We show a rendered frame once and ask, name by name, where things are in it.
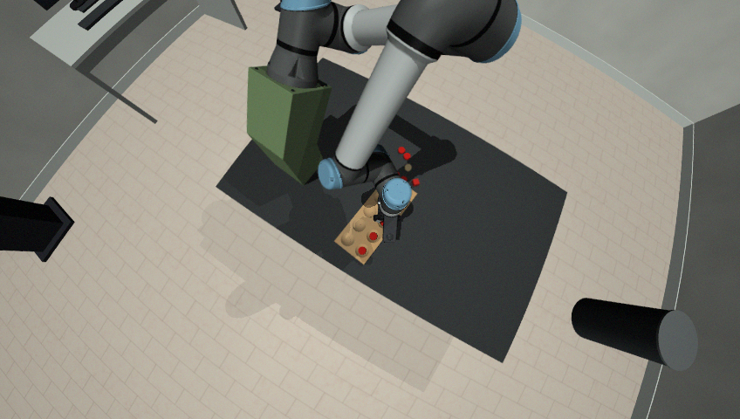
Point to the tan tray with round pockets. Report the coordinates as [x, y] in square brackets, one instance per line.
[356, 233]

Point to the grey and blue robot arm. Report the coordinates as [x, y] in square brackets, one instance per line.
[481, 30]

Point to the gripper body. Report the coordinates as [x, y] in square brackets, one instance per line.
[380, 214]

